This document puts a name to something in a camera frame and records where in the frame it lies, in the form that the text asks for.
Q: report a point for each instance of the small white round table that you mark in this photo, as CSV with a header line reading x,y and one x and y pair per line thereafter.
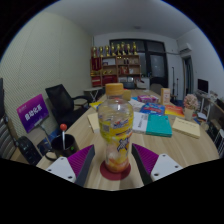
x,y
91,90

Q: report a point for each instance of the white round stool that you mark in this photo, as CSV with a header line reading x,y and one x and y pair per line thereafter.
x,y
220,140

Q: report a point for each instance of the pink flat box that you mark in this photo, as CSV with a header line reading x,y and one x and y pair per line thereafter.
x,y
147,98

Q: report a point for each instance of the white paper stack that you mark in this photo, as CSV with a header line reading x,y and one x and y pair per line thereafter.
x,y
136,105

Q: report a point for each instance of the purple sign board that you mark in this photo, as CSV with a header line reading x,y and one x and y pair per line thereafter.
x,y
32,112

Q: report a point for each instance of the pink flowers in white pot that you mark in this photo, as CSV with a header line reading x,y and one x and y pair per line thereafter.
x,y
190,101

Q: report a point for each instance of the red-tipped stir stick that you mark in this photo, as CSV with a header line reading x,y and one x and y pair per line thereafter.
x,y
63,126

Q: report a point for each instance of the wooden side desk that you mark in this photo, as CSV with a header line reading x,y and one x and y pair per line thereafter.
x,y
215,104

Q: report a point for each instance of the grey striped chair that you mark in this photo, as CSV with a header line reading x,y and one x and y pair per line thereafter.
x,y
5,140

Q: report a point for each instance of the flat round red coaster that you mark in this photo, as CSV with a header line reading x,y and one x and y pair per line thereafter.
x,y
115,176

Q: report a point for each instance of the orange book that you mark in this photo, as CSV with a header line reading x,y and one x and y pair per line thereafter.
x,y
174,110

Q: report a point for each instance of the white wall air conditioner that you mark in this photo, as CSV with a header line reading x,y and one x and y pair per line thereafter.
x,y
185,48

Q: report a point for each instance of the black dotted mug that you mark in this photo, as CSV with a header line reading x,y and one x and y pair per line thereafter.
x,y
70,149

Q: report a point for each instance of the yellow-labelled clear drink bottle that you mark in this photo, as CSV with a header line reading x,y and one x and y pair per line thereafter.
x,y
115,130

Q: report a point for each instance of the tan notebook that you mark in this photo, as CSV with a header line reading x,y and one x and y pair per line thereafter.
x,y
93,122

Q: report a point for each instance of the wooden shelf unit with trophies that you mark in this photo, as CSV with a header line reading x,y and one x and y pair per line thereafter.
x,y
113,70

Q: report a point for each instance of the white printed booklet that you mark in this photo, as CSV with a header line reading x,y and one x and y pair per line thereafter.
x,y
140,122

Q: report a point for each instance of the black computer monitor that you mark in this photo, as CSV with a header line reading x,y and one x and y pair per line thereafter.
x,y
202,85

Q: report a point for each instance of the blue snack packet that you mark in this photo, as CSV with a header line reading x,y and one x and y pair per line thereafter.
x,y
152,109

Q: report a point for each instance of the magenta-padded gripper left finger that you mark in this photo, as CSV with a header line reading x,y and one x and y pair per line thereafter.
x,y
80,159

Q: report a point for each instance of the black office chair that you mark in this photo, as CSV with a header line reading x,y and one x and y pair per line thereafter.
x,y
60,100

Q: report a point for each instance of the black-framed glass door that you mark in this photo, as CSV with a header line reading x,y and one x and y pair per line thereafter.
x,y
156,66

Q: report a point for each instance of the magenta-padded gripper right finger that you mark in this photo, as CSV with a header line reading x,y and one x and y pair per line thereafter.
x,y
147,159

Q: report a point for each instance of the yellow gift box red ribbon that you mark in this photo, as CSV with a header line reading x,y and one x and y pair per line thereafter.
x,y
127,95

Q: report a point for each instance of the small upright orange carton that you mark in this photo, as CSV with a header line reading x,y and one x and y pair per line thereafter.
x,y
165,96

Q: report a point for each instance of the teal book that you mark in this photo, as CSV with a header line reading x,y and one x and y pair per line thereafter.
x,y
159,125

